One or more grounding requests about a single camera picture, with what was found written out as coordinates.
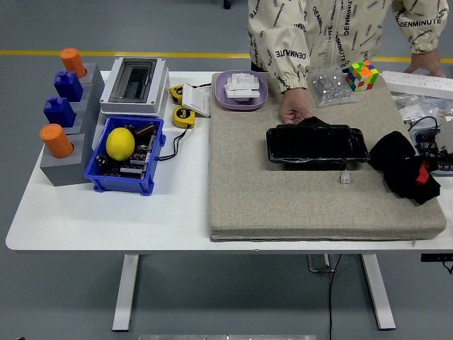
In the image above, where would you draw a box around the person's left hand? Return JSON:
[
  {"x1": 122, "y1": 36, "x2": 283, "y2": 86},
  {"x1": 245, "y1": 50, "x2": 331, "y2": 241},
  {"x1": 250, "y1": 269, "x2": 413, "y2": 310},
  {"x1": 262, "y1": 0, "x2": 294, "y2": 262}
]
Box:
[{"x1": 403, "y1": 47, "x2": 447, "y2": 78}]

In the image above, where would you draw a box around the person's right hand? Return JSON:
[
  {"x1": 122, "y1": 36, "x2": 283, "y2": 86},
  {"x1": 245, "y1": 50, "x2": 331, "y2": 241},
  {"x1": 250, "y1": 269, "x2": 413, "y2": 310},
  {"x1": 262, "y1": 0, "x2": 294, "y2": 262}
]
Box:
[{"x1": 278, "y1": 87, "x2": 314, "y2": 125}]

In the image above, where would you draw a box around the black rag with red tag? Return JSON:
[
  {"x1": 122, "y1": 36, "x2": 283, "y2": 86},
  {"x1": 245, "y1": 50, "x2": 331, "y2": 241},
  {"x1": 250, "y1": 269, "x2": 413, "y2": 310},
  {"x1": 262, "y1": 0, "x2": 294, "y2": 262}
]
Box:
[{"x1": 367, "y1": 130, "x2": 442, "y2": 205}]

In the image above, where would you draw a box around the white power strip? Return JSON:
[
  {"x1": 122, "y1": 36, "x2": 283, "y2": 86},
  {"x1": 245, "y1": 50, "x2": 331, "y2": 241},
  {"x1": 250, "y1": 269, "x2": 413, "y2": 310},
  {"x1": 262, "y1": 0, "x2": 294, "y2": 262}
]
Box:
[{"x1": 381, "y1": 70, "x2": 453, "y2": 100}]

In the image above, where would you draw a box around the clear bag of metal parts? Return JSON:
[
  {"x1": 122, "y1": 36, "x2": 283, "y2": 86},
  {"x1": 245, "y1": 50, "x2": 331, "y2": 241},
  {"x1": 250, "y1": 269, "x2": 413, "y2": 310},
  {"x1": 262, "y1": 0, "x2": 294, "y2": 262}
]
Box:
[{"x1": 306, "y1": 67, "x2": 359, "y2": 108}]

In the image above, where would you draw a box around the clear plastic bags pile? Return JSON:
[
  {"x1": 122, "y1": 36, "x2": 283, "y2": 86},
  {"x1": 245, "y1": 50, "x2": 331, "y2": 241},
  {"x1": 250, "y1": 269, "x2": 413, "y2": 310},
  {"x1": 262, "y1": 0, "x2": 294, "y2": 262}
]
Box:
[{"x1": 391, "y1": 91, "x2": 453, "y2": 125}]

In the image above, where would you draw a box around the colourful puzzle cube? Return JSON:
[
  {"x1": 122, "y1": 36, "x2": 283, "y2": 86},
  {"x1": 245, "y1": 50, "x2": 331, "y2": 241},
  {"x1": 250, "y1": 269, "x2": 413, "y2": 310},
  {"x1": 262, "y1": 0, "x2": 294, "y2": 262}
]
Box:
[{"x1": 345, "y1": 60, "x2": 380, "y2": 93}]

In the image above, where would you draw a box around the purple tray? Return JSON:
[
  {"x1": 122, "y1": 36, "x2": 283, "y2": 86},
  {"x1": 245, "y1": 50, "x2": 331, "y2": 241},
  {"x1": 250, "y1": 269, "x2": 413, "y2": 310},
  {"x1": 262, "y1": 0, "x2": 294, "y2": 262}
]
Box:
[{"x1": 214, "y1": 69, "x2": 269, "y2": 111}]

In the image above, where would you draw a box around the person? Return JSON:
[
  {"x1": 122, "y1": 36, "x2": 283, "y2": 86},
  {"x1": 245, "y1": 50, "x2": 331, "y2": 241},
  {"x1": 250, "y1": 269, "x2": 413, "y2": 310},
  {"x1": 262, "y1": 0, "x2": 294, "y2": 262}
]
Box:
[{"x1": 246, "y1": 0, "x2": 449, "y2": 94}]

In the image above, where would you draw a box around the grey-brown mat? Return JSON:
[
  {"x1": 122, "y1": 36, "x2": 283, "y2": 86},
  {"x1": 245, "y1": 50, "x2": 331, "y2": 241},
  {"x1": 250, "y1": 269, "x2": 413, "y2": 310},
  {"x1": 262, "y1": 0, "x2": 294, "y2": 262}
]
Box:
[{"x1": 208, "y1": 72, "x2": 447, "y2": 243}]

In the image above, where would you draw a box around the light blue parts tray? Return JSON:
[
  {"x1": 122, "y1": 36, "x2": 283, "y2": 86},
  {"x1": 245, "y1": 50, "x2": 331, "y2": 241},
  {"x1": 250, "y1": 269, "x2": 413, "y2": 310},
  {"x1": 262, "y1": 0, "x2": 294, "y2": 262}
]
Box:
[{"x1": 410, "y1": 127, "x2": 453, "y2": 177}]

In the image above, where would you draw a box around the yellow tape measure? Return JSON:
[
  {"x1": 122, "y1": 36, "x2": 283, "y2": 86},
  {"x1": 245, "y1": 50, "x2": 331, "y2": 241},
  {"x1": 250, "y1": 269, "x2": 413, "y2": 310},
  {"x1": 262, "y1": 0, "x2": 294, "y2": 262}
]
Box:
[
  {"x1": 172, "y1": 105, "x2": 196, "y2": 128},
  {"x1": 168, "y1": 84, "x2": 185, "y2": 105}
]

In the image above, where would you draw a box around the grey metal foot plate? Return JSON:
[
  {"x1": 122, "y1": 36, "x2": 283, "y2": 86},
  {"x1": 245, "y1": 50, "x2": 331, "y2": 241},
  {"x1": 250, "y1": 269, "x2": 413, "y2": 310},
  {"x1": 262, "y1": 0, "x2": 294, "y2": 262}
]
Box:
[{"x1": 306, "y1": 254, "x2": 336, "y2": 273}]

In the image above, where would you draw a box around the grey white distribution box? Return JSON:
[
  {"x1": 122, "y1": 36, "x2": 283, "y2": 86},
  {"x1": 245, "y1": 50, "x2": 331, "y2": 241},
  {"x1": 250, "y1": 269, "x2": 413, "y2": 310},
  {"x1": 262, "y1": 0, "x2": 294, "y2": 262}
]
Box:
[{"x1": 99, "y1": 57, "x2": 170, "y2": 118}]

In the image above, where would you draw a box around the black circuit board with capacitors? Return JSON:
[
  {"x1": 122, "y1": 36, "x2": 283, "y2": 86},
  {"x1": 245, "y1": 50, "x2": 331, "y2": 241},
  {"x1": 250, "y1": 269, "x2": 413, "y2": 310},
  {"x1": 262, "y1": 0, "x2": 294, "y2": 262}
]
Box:
[{"x1": 94, "y1": 122, "x2": 159, "y2": 178}]

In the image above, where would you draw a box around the yellow lemon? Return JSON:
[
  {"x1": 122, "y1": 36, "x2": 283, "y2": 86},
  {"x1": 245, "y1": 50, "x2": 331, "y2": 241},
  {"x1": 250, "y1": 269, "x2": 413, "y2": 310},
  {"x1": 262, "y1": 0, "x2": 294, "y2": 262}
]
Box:
[{"x1": 105, "y1": 127, "x2": 136, "y2": 162}]

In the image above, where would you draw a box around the blue plastic bin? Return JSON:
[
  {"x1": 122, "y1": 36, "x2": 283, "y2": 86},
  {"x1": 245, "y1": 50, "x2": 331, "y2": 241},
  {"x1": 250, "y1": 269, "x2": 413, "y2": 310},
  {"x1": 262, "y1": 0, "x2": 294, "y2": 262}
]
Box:
[{"x1": 84, "y1": 115, "x2": 166, "y2": 196}]

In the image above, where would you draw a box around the black table control box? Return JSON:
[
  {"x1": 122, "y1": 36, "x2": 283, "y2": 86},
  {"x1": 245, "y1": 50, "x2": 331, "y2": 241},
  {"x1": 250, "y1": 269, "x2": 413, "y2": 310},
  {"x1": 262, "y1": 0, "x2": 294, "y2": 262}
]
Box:
[{"x1": 420, "y1": 253, "x2": 453, "y2": 264}]

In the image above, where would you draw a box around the grey stepped block holder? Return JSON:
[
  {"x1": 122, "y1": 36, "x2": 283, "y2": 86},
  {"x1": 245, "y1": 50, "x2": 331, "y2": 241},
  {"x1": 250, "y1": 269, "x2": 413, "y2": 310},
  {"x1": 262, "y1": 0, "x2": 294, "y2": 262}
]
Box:
[{"x1": 39, "y1": 62, "x2": 106, "y2": 187}]

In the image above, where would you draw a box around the white table leg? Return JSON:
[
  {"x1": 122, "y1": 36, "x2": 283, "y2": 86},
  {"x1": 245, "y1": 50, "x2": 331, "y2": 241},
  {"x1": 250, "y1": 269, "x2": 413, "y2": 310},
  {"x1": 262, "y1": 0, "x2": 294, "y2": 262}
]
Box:
[
  {"x1": 112, "y1": 254, "x2": 140, "y2": 332},
  {"x1": 360, "y1": 254, "x2": 396, "y2": 331}
]

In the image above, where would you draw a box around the orange cylinder peg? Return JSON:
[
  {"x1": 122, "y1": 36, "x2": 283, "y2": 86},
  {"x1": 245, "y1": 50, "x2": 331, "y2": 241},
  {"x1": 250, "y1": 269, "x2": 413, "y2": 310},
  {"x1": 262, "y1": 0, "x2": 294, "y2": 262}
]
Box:
[
  {"x1": 59, "y1": 47, "x2": 88, "y2": 79},
  {"x1": 39, "y1": 123, "x2": 75, "y2": 159}
]

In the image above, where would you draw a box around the blue block peg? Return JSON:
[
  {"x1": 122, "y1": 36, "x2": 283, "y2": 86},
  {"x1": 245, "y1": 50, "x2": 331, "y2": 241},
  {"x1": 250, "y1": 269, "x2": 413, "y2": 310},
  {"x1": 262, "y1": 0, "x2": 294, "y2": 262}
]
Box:
[
  {"x1": 53, "y1": 70, "x2": 84, "y2": 103},
  {"x1": 42, "y1": 96, "x2": 77, "y2": 128}
]

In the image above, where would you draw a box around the stack of white switch parts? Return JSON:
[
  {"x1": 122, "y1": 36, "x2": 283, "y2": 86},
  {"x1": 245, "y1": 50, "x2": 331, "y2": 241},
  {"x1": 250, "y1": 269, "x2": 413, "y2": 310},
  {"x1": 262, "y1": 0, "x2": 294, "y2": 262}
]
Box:
[{"x1": 224, "y1": 70, "x2": 262, "y2": 102}]

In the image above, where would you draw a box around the grey metal bracket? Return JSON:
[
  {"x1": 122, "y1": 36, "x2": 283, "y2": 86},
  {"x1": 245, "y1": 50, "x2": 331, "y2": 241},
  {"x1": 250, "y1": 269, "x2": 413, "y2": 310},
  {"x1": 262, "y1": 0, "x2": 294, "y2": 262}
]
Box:
[{"x1": 434, "y1": 116, "x2": 453, "y2": 154}]

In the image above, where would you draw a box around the white wall switch plate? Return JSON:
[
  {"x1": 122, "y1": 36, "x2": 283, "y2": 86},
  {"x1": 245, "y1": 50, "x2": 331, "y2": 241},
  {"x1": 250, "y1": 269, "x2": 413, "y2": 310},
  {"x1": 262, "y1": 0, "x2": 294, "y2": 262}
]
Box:
[{"x1": 181, "y1": 84, "x2": 212, "y2": 118}]

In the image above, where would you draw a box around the thin black wire pair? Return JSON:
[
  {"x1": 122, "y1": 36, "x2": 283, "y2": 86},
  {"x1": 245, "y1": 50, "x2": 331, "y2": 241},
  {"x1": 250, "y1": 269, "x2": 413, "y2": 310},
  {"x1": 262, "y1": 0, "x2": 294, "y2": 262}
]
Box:
[{"x1": 155, "y1": 124, "x2": 194, "y2": 162}]

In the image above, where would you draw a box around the black power cable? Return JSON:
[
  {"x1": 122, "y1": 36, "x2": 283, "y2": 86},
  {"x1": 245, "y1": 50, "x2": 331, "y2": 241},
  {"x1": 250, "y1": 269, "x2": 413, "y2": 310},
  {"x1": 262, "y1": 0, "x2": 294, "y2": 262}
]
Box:
[{"x1": 327, "y1": 254, "x2": 343, "y2": 340}]

